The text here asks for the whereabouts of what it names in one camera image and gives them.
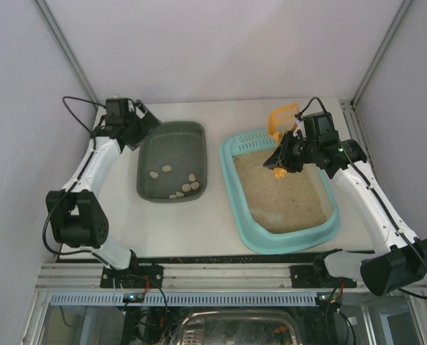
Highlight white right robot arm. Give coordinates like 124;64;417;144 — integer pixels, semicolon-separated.
264;131;427;296

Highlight aluminium frame post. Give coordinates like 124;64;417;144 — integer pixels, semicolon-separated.
351;0;415;107
32;0;98;102

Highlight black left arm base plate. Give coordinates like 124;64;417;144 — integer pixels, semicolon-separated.
100;257;165;290

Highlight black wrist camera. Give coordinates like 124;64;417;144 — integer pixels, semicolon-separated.
303;111;339;146
105;98;130;126

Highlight teal cat litter box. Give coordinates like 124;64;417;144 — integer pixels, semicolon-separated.
219;129;341;254

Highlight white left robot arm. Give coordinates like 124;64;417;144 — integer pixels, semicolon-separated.
43;98;161;271

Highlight steel wire basket below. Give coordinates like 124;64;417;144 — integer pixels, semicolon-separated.
173;308;303;344

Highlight left aluminium frame post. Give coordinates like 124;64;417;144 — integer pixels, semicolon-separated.
32;0;98;102

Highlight light blue slotted cable duct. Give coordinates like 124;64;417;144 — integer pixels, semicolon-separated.
49;292;318;307

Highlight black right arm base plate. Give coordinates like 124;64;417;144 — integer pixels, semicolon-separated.
290;249;357;288

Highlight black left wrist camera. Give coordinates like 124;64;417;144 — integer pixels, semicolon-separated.
105;98;130;126

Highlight yellow litter scoop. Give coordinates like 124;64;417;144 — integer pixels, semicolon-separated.
266;101;301;180

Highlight beige cat litter pellets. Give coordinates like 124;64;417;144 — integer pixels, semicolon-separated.
233;149;334;234

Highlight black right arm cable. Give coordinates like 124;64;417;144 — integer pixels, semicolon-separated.
295;96;427;300

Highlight aluminium mounting rail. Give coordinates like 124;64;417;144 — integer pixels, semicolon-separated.
35;261;427;293

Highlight right side aluminium rail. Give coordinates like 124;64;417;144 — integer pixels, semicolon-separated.
339;100;377;177

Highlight grey plastic waste tray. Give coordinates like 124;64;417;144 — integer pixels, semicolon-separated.
136;121;208;203

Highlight grey-green litter clump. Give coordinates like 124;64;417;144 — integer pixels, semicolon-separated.
149;171;159;179

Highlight right aluminium frame post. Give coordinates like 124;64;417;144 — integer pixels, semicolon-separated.
351;0;415;107

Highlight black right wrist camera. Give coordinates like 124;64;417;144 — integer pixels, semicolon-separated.
303;111;339;146

